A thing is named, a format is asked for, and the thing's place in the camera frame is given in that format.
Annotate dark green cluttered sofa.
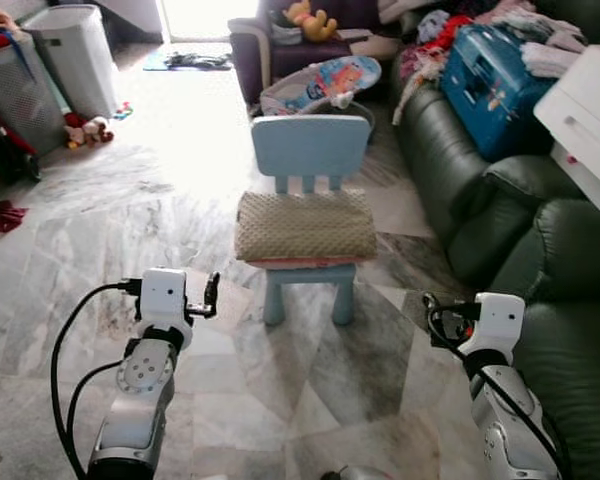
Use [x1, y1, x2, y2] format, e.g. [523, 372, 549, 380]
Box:
[393, 0, 600, 286]

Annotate light blue child chair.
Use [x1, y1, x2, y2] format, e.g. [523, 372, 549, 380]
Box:
[252, 114, 373, 327]

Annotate red white plush toy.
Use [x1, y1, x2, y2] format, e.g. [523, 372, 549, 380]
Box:
[63, 112, 115, 150]

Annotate blue suitcase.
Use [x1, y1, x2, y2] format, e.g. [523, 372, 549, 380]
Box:
[440, 24, 559, 161]

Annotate red cloth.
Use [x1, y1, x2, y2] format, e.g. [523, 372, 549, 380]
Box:
[0, 200, 29, 235]

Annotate black slippers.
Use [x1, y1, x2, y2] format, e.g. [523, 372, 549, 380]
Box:
[163, 52, 231, 71]

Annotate colourful baby bouncer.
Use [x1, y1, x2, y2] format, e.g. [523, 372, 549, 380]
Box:
[259, 55, 383, 119]

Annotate purple armchair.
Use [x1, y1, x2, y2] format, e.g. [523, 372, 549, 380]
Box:
[228, 0, 401, 109]

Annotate black floor appliance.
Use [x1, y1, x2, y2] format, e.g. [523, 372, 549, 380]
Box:
[0, 108, 41, 186]

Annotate folded white towels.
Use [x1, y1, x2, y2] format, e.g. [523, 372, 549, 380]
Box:
[520, 40, 587, 79]

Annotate tall white air purifier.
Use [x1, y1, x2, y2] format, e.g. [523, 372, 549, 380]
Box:
[22, 5, 121, 119]

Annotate colourful clothes pile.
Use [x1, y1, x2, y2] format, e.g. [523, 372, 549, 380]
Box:
[398, 0, 589, 83]

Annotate grey mesh laundry basket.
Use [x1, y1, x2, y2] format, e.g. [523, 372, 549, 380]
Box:
[0, 38, 67, 156]

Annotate yellow plush toy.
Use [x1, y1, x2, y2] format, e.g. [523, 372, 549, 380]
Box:
[283, 0, 339, 43]

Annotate folded white blankets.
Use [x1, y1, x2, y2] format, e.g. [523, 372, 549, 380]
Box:
[377, 0, 451, 26]

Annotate colourful laundry heap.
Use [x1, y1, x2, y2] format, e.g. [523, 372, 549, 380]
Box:
[0, 5, 29, 53]

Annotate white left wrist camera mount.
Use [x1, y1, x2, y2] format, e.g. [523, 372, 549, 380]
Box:
[138, 267, 191, 326]

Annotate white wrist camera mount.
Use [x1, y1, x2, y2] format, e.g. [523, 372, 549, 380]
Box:
[138, 267, 191, 326]
[468, 292, 527, 356]

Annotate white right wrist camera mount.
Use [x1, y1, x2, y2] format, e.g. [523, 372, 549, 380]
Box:
[468, 292, 527, 356]

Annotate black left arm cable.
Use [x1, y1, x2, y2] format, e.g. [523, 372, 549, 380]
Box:
[52, 279, 143, 479]

